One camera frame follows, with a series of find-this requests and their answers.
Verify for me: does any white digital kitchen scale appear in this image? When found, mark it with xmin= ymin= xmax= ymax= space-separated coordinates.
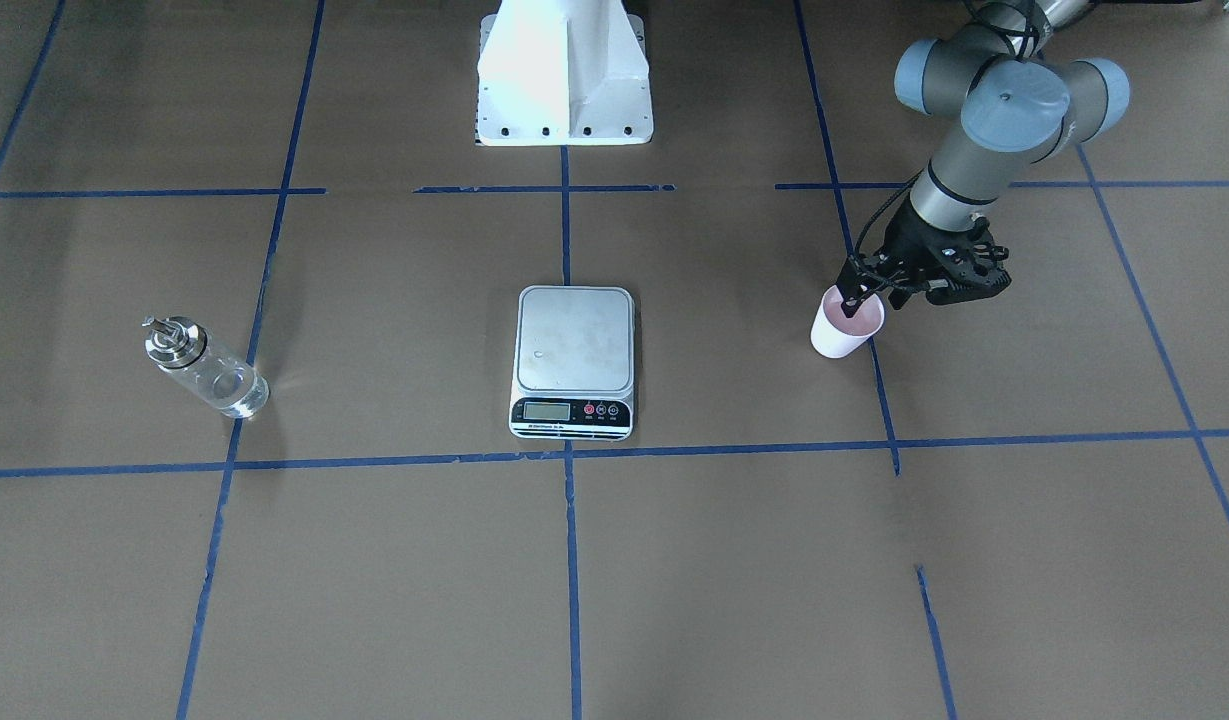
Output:
xmin=506 ymin=284 xmax=635 ymax=441

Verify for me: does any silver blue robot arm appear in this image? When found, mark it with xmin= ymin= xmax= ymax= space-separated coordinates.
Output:
xmin=834 ymin=1 xmax=1131 ymax=318

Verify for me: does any pink plastic cup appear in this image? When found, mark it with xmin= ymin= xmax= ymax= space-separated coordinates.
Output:
xmin=809 ymin=286 xmax=887 ymax=359

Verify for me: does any black camera cable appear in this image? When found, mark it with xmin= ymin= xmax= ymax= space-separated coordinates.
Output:
xmin=844 ymin=0 xmax=1050 ymax=276

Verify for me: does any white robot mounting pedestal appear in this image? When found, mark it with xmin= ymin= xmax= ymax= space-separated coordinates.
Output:
xmin=474 ymin=1 xmax=655 ymax=147

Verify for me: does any clear glass sauce bottle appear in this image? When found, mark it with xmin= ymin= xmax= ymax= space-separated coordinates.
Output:
xmin=143 ymin=316 xmax=268 ymax=419

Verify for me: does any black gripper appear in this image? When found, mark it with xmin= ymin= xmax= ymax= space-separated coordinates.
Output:
xmin=838 ymin=199 xmax=983 ymax=318

